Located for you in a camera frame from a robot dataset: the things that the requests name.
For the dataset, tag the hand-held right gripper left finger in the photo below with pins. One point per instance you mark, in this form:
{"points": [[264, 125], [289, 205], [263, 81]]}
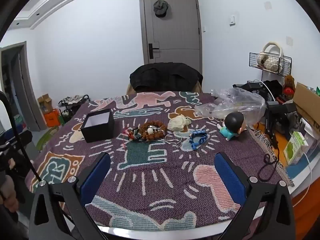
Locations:
{"points": [[96, 177]]}

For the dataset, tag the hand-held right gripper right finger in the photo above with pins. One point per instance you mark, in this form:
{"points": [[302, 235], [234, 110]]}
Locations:
{"points": [[230, 177]]}

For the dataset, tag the black jewelry box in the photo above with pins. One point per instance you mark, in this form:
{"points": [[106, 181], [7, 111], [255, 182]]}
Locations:
{"points": [[100, 132]]}

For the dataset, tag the cream scrunchie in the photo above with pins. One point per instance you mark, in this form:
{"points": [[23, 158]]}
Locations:
{"points": [[176, 123]]}

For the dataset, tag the person's left hand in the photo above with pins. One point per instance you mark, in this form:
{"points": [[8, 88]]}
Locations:
{"points": [[10, 197]]}

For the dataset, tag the black-haired cartoon figurine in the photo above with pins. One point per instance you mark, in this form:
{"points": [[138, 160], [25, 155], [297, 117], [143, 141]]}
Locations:
{"points": [[235, 122]]}

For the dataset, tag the purple printed blanket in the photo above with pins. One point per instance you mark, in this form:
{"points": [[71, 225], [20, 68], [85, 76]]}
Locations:
{"points": [[155, 180]]}

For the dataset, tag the orange box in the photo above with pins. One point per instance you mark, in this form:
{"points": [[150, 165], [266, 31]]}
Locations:
{"points": [[52, 118]]}

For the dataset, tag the green drink carton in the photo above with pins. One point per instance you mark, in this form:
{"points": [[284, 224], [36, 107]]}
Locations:
{"points": [[295, 147]]}

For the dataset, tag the small cardboard box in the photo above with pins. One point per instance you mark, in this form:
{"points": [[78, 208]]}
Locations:
{"points": [[45, 102]]}

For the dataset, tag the clear plastic bag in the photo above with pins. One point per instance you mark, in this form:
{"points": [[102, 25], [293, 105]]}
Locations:
{"points": [[237, 102]]}

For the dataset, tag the black shoe rack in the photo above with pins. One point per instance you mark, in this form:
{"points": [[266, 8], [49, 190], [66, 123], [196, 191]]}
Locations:
{"points": [[75, 100]]}

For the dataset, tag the black desktop device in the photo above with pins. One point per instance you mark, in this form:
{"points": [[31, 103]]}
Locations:
{"points": [[280, 110]]}

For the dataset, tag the black machine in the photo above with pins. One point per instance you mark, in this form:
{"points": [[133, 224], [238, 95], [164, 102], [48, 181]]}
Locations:
{"points": [[272, 87]]}

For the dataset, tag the brown plush toy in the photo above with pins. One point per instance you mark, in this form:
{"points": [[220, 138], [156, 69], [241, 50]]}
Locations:
{"points": [[289, 82]]}

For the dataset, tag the black jacket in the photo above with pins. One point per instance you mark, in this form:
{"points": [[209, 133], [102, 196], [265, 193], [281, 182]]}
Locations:
{"points": [[162, 77]]}

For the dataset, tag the cream handbag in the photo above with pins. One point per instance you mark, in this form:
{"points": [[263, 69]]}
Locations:
{"points": [[271, 63]]}

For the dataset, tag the grey door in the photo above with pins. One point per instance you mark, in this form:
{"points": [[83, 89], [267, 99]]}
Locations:
{"points": [[175, 35]]}

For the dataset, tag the grey cap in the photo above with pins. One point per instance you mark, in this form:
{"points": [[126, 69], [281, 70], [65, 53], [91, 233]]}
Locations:
{"points": [[161, 7]]}

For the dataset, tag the white light switch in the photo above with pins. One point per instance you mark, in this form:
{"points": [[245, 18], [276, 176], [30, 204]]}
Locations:
{"points": [[232, 20]]}

